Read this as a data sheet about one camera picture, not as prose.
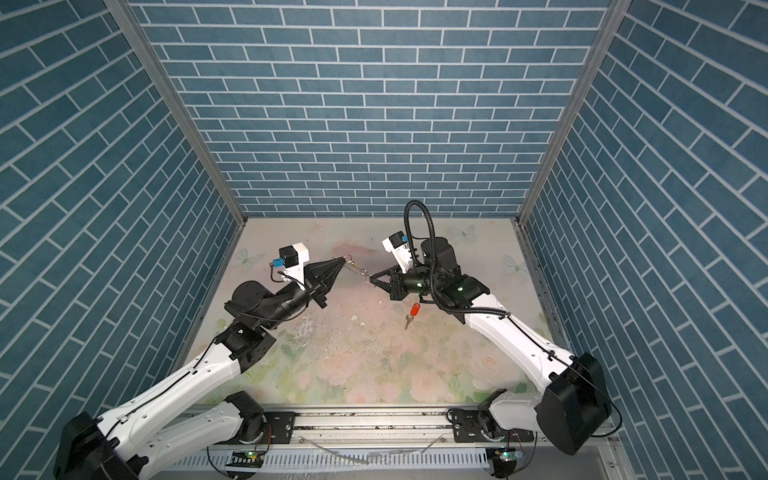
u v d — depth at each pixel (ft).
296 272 1.83
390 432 2.42
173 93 2.77
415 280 2.11
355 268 2.20
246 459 2.37
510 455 2.33
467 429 2.41
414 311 3.14
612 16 2.32
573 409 1.38
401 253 2.15
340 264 2.10
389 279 2.19
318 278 1.95
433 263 1.87
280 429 2.42
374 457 2.32
